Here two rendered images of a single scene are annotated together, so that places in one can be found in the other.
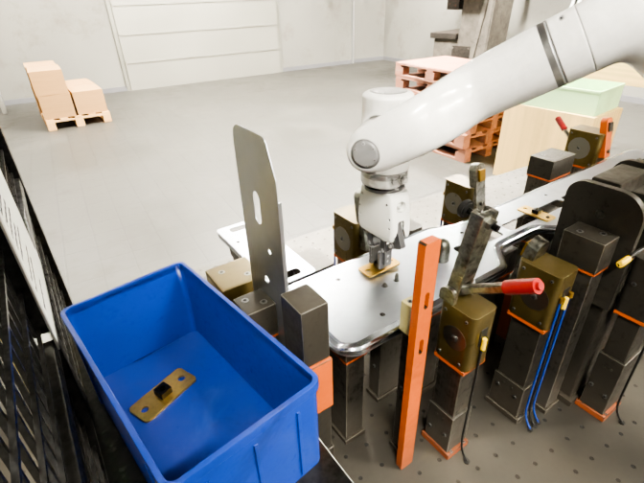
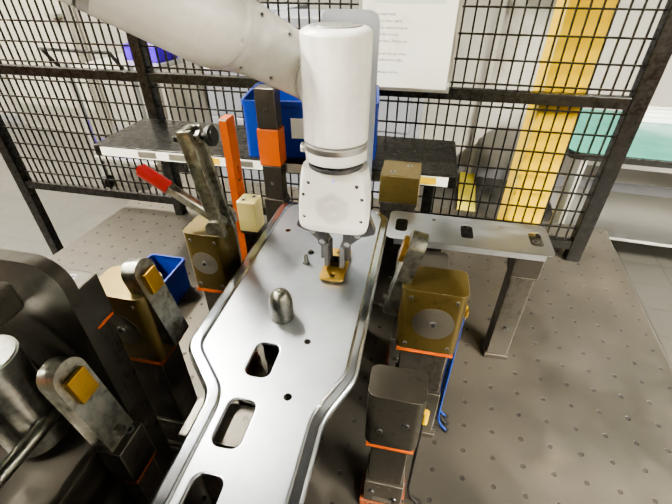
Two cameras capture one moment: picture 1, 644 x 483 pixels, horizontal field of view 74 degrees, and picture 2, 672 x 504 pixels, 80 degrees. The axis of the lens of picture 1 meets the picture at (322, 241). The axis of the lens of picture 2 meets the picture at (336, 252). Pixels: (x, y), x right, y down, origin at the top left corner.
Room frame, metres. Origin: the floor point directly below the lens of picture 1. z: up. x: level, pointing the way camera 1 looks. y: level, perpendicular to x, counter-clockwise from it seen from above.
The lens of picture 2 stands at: (1.09, -0.47, 1.40)
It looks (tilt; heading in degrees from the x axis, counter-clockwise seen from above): 36 degrees down; 136
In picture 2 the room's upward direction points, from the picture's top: straight up
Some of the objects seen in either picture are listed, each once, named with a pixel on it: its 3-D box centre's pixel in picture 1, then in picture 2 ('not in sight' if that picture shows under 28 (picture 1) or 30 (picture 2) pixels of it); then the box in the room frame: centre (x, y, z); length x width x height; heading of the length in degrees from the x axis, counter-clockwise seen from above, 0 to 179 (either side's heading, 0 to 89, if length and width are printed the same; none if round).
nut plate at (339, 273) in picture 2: (379, 264); (336, 262); (0.72, -0.11, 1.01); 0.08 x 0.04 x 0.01; 124
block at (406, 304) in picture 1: (407, 381); (260, 277); (0.53, -0.15, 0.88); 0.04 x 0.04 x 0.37; 34
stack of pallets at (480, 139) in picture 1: (453, 104); not in sight; (4.60, -1.43, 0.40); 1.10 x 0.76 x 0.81; 31
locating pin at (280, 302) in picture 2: (442, 252); (281, 307); (0.75, -0.25, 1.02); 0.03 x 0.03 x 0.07
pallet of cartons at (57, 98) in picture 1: (66, 91); not in sight; (6.26, 3.49, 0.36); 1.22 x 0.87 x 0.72; 29
